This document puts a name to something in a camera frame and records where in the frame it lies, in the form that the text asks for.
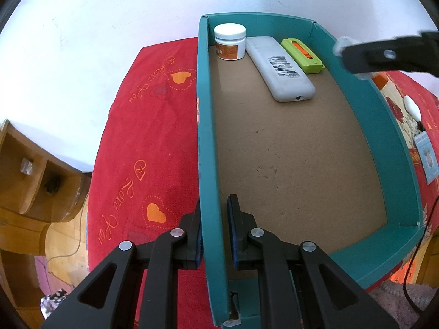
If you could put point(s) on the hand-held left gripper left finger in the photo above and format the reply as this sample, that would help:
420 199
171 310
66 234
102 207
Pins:
197 246

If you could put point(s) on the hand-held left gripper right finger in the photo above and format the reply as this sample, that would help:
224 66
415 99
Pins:
234 233

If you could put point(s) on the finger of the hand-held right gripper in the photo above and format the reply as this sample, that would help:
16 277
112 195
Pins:
377 56

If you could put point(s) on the orange digital timer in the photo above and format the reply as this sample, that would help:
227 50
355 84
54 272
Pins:
380 81

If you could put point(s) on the white earbuds case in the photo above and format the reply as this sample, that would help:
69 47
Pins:
412 108

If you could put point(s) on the green orange utility knife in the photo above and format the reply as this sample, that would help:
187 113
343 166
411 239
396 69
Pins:
303 56

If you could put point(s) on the teal cardboard box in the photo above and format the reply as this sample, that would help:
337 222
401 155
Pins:
301 164

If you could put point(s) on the white remote control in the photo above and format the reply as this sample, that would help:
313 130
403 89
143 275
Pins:
281 68

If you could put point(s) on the blue card holder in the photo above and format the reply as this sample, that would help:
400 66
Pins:
428 156

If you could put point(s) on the white-lidded orange jar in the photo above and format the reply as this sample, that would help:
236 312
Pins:
230 43

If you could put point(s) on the pink floor mat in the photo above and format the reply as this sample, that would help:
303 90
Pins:
51 276

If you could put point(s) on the black white dotted bag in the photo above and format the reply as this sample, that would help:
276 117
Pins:
53 303

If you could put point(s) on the small black shelf object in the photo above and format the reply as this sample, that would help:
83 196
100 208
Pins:
51 185

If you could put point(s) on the wooden shelf unit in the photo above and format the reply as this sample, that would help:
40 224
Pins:
20 205

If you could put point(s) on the small white shelf object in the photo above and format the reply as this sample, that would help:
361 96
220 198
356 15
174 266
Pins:
26 166

